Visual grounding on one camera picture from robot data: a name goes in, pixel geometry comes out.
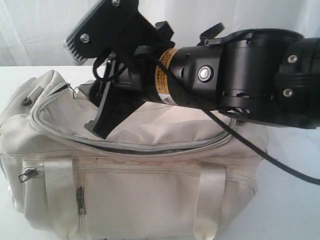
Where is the cream duffel bag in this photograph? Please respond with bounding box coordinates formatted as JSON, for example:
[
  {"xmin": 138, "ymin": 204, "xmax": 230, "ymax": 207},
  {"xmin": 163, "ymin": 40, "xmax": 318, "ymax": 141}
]
[{"xmin": 0, "ymin": 70, "xmax": 262, "ymax": 240}]

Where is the metal zipper pull ring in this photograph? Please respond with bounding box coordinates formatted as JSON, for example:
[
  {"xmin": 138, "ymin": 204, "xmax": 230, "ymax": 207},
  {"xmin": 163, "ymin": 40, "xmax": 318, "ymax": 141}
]
[{"xmin": 67, "ymin": 83, "xmax": 81, "ymax": 100}]

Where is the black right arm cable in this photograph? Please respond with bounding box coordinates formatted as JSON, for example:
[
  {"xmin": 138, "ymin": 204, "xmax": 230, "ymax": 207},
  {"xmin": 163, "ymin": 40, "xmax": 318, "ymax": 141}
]
[{"xmin": 92, "ymin": 42, "xmax": 320, "ymax": 187}]

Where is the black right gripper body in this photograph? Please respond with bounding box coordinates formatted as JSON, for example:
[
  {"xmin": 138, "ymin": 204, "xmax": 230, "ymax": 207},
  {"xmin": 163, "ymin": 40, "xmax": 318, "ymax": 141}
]
[{"xmin": 88, "ymin": 21, "xmax": 174, "ymax": 106}]

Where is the white backdrop curtain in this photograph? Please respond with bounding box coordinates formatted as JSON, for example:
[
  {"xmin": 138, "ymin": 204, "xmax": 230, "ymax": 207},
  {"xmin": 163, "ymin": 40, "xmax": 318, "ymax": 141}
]
[{"xmin": 0, "ymin": 0, "xmax": 320, "ymax": 67}]

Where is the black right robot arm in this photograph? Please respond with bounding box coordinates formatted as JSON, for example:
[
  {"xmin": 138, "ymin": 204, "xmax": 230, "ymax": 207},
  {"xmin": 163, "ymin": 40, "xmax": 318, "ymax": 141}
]
[{"xmin": 85, "ymin": 24, "xmax": 320, "ymax": 139}]

